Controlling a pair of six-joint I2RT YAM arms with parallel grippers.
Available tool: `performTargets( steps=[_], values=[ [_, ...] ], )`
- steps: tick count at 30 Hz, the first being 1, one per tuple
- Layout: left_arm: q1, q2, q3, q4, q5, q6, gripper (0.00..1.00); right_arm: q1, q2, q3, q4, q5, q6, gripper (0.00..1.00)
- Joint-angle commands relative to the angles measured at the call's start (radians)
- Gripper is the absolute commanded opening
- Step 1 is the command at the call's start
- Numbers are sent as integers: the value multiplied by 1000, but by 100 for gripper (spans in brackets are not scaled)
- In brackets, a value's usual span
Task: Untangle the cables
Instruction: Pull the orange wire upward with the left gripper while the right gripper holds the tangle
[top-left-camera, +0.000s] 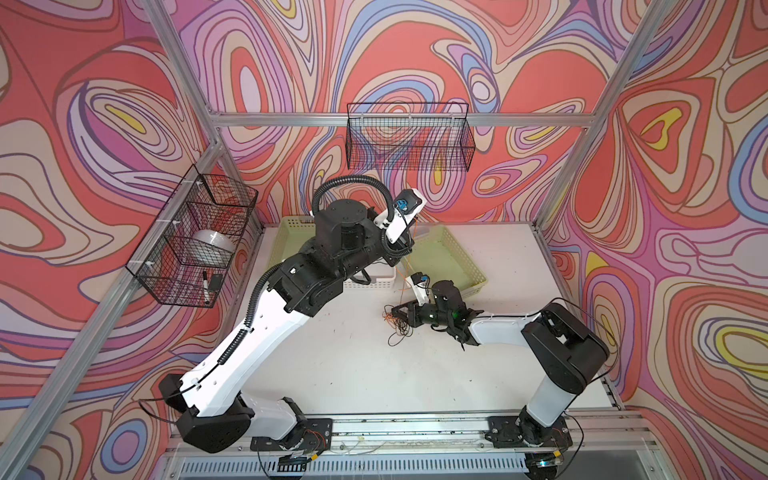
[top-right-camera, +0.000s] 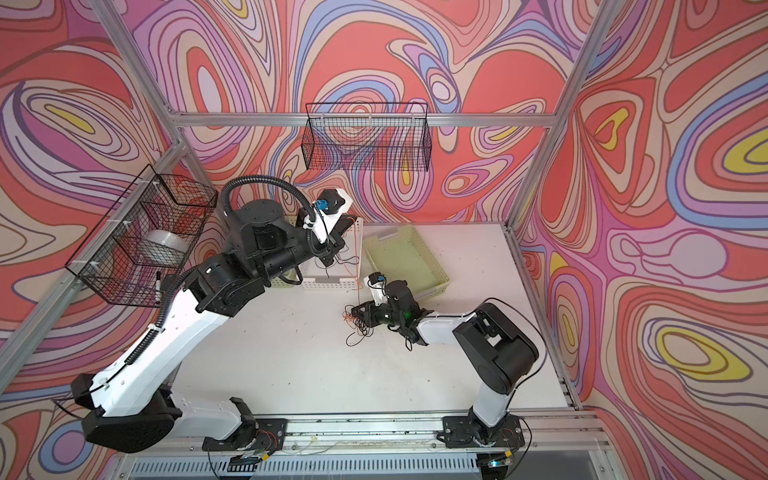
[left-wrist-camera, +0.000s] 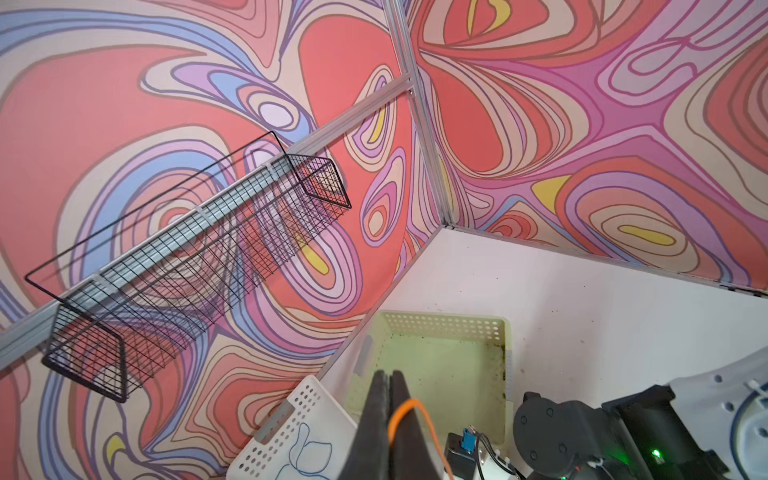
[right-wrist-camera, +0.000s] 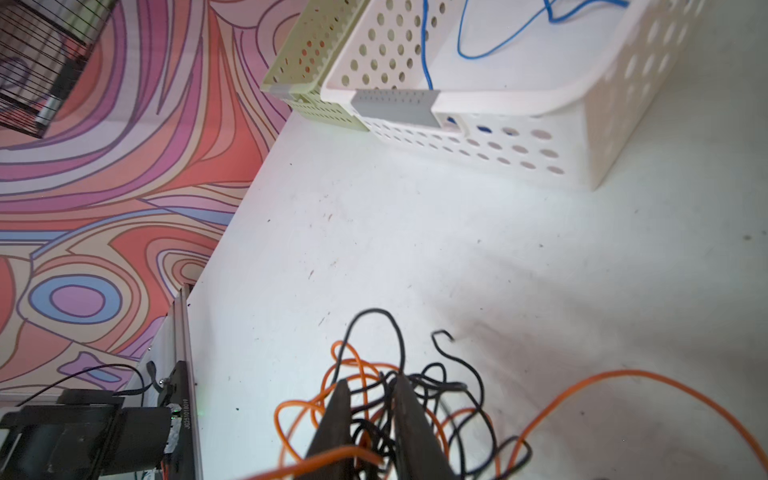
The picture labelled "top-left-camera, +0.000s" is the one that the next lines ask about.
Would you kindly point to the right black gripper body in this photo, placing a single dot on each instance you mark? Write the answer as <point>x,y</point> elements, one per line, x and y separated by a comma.
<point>428,314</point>

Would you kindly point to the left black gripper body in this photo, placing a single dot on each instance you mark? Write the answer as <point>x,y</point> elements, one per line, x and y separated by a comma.
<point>372,246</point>

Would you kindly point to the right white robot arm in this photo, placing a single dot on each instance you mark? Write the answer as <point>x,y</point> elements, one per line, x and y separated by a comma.
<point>569,353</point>

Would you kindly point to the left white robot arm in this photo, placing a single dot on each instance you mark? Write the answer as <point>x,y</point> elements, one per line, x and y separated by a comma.
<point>214,414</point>

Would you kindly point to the white plastic basket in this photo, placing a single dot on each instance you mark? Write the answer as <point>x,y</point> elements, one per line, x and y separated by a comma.
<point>379,275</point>

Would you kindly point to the right green plastic basket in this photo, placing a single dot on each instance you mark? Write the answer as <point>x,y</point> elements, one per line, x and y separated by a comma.
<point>438,254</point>

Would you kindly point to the green plastic basket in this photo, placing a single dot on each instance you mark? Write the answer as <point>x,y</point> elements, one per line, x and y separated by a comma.
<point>292,233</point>
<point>438,254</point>

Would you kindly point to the left green plastic basket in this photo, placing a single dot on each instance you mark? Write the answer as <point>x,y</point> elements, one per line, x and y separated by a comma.
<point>292,233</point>

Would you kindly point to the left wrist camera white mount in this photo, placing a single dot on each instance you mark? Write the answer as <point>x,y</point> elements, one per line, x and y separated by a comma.
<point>396,220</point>

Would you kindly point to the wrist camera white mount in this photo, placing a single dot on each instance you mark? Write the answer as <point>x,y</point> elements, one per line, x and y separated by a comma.
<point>420,285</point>
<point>396,220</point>

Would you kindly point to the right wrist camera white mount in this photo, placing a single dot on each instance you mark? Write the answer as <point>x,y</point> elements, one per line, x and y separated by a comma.
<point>420,285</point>

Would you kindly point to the black wire basket back wall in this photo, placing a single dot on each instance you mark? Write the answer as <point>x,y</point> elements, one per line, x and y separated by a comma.
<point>409,136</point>

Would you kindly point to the black wire basket wall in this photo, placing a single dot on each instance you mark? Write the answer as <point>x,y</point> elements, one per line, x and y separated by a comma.
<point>201,227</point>
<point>409,136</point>

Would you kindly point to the black wire basket left wall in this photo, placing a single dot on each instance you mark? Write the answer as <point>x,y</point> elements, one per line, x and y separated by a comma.
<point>201,227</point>

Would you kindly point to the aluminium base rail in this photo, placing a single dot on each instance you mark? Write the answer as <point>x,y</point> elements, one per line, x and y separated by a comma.
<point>478,431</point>

